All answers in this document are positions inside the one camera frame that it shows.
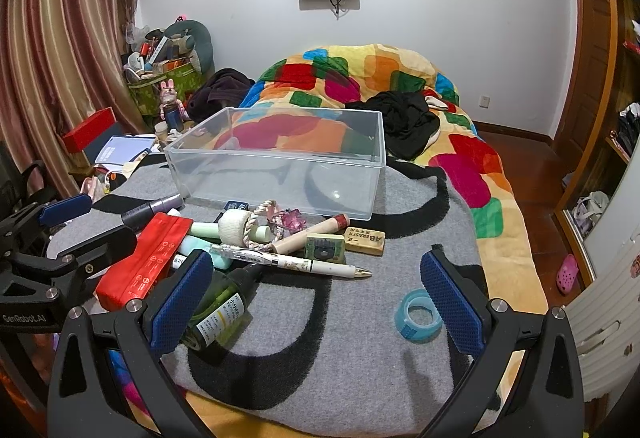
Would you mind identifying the pink clog shoe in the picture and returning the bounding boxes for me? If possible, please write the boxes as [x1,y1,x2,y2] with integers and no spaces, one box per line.
[556,254,580,295]

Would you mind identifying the blue tape roll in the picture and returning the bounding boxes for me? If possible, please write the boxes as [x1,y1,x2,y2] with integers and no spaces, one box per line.
[395,289,443,344]

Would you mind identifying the beige eraser black print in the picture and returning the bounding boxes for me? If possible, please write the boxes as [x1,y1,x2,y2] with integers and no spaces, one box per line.
[344,226,387,255]

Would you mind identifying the pink curved item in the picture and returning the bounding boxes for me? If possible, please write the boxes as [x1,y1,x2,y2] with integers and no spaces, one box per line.
[80,175,108,199]

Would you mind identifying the white handbag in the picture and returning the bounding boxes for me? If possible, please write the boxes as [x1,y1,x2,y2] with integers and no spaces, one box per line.
[572,190,611,239]

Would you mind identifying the green patterned eraser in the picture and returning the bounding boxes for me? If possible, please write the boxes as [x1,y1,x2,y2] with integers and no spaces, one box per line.
[305,234,347,265]

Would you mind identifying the colourful patchwork blanket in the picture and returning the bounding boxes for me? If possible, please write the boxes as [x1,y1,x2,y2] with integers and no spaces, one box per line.
[240,43,548,314]

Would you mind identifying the beige tube red band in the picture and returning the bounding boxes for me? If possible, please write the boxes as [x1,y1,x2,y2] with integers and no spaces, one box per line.
[272,213,351,255]

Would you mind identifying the pink bunny toy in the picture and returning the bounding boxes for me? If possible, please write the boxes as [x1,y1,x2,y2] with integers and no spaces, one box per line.
[159,79,187,131]

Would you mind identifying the clear plastic storage box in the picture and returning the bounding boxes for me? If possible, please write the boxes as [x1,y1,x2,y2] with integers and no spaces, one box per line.
[163,107,387,222]

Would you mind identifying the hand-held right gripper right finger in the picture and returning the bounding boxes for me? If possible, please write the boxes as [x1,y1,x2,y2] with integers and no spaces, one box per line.
[417,248,586,438]

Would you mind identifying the teal lotion bottle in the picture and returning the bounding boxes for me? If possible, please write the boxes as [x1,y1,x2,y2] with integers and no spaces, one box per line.
[177,235,233,270]

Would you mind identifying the dark green labelled bottle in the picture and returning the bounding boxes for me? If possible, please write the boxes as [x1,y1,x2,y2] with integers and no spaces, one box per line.
[181,263,266,351]

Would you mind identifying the purple marker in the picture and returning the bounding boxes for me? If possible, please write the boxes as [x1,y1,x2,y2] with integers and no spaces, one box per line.
[121,193,185,233]

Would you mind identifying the wooden door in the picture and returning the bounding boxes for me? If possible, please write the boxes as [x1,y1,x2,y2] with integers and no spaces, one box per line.
[550,0,621,154]

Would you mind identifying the white rope toy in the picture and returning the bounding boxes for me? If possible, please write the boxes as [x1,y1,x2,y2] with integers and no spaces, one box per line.
[217,200,281,251]

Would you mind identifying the grey black patterned blanket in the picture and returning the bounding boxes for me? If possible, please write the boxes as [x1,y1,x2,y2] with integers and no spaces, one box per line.
[47,158,488,436]

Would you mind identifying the grey green neck pillow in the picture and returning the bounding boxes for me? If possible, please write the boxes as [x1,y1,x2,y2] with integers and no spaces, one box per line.
[162,19,216,76]

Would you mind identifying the pale green tube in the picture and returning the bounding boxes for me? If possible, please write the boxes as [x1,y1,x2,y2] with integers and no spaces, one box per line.
[189,222,272,244]

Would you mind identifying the green storage bag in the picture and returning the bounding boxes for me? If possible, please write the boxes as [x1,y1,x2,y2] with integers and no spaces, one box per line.
[126,60,201,116]

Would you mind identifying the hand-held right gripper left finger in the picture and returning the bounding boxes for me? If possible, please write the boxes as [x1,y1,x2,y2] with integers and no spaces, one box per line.
[46,249,216,438]

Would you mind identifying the black garment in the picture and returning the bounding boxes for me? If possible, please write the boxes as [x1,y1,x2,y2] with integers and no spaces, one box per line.
[345,90,442,161]

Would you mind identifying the wooden wardrobe shelves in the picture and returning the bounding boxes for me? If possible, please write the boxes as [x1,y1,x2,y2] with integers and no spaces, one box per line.
[555,18,640,279]

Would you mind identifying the red box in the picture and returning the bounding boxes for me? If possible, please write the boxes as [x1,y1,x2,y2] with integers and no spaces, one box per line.
[61,107,118,154]

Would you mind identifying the dark purple garment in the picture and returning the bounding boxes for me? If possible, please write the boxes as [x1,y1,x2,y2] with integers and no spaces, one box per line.
[187,68,257,124]

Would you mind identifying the white wardrobe sliding door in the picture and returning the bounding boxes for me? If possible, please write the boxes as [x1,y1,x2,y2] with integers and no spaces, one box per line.
[570,158,640,419]

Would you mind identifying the black monitor cables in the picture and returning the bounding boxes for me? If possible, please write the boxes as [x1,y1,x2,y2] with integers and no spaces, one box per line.
[327,0,362,18]

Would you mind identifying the striped brown curtain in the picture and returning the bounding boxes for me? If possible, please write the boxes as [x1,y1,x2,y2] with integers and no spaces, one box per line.
[0,0,151,199]

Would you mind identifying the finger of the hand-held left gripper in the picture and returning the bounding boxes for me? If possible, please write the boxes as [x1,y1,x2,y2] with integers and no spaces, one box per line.
[0,193,94,249]
[0,224,139,306]

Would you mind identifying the red zip pouch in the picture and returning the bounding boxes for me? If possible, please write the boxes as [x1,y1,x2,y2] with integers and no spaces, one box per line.
[95,212,194,314]

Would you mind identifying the white pen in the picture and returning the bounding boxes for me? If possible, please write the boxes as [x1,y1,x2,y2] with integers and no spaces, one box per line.
[210,243,373,280]

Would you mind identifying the blue white booklet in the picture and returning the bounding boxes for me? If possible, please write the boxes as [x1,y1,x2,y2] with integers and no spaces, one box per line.
[94,134,157,166]

